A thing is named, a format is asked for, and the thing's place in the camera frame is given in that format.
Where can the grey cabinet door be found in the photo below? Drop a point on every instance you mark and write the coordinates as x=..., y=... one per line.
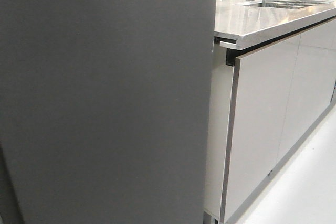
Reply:
x=261, y=86
x=312, y=85

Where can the grey right cabinet door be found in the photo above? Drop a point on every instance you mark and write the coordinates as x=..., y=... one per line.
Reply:
x=312, y=85

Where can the dark grey fridge door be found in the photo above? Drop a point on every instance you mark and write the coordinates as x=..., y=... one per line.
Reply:
x=104, y=108

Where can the stainless steel sink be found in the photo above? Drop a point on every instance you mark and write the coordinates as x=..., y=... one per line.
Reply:
x=289, y=4

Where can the grey left cabinet door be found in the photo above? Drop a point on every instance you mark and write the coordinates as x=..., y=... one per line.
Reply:
x=261, y=86

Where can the white cabinet side panel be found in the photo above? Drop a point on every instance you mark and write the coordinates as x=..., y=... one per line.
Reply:
x=221, y=88

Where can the grey stone countertop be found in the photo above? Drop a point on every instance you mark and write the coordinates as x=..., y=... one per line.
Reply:
x=241, y=24

